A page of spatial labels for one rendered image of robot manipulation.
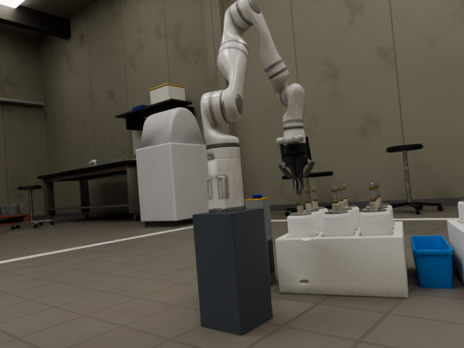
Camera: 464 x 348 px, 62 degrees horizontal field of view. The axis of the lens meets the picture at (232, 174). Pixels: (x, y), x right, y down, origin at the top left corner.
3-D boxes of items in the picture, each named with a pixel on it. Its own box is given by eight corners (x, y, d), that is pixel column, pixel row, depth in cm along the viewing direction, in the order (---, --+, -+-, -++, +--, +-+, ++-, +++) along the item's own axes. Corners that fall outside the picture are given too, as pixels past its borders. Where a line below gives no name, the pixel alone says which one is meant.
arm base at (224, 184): (230, 212, 98) (224, 146, 98) (204, 213, 104) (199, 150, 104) (251, 208, 105) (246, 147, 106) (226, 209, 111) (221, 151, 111)
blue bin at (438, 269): (457, 289, 115) (453, 249, 116) (417, 288, 120) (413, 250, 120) (445, 267, 143) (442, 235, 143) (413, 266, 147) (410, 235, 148)
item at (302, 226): (323, 268, 127) (318, 214, 127) (295, 271, 125) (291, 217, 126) (314, 263, 136) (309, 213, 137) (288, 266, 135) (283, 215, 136)
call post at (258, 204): (270, 286, 137) (262, 199, 138) (252, 285, 140) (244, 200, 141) (276, 281, 143) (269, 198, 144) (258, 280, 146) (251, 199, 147)
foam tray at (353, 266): (408, 298, 111) (402, 236, 112) (279, 293, 127) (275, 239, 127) (407, 268, 147) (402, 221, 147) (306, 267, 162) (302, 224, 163)
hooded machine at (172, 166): (186, 219, 489) (178, 118, 494) (221, 219, 449) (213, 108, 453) (138, 227, 434) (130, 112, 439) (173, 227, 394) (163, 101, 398)
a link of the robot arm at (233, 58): (244, 38, 112) (214, 44, 115) (233, 104, 97) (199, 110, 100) (253, 62, 119) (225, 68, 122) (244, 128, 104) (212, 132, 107)
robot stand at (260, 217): (242, 335, 93) (231, 213, 94) (200, 326, 102) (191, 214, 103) (273, 317, 104) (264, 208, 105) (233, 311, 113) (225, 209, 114)
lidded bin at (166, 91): (187, 102, 589) (186, 86, 590) (168, 99, 560) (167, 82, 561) (168, 108, 617) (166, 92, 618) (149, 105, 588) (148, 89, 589)
